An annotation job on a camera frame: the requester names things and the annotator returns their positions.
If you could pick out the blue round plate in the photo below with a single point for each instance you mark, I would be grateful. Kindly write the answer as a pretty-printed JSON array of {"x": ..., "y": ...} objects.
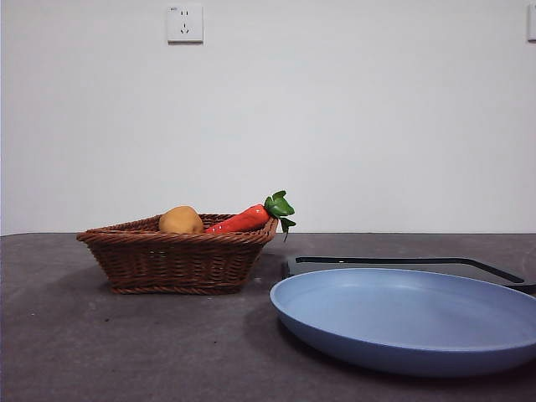
[{"x": 377, "y": 318}]

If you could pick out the orange carrot with green leaves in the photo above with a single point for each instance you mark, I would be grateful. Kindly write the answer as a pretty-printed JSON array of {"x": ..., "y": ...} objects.
[{"x": 245, "y": 220}]

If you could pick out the yellow-brown potato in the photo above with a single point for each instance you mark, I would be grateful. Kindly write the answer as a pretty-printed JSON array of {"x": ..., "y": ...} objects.
[{"x": 180, "y": 220}]

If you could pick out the brown wicker basket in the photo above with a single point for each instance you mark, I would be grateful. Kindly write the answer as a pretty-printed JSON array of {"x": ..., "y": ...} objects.
[{"x": 167, "y": 264}]

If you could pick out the black glossy flat tray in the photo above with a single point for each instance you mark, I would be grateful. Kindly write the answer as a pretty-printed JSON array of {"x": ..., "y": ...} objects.
[{"x": 377, "y": 260}]

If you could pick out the white wall socket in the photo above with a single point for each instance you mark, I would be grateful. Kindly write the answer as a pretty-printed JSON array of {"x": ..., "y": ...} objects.
[{"x": 185, "y": 23}]

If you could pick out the white wall plate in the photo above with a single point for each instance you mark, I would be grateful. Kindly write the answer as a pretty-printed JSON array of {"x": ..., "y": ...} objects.
[{"x": 532, "y": 23}]

